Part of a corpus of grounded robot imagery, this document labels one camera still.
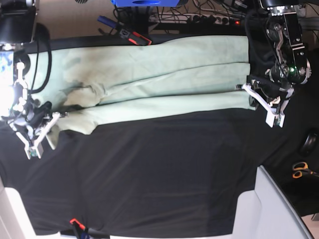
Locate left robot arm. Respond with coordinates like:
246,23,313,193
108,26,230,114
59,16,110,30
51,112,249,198
240,0,312,127

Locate blue handle tool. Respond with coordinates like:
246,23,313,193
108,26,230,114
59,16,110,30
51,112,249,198
97,15,117,28

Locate red black clamp top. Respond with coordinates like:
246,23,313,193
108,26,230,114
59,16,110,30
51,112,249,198
119,29,152,46

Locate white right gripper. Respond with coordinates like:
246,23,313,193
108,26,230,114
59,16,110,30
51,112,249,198
8,102,61,159

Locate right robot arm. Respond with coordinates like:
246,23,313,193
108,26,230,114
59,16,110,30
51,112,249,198
0,0,62,159

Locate black round tape roll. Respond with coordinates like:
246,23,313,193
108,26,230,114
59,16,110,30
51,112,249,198
300,133,319,157

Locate white table block left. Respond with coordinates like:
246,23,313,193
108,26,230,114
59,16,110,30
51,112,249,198
0,180,36,239

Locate blue plastic box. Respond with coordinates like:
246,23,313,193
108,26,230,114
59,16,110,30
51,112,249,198
111,0,180,7

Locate orange handled scissors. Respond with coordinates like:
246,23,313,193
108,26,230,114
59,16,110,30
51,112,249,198
292,161,319,179

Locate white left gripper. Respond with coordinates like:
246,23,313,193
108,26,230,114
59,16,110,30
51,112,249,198
236,75,295,127

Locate white power strip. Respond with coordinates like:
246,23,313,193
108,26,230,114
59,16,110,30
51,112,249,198
149,13,242,26

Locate red clamp bottom edge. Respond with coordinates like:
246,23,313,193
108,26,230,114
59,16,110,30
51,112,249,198
70,218,86,231

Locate light green T-shirt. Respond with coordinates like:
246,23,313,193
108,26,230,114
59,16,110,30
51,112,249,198
32,35,250,147

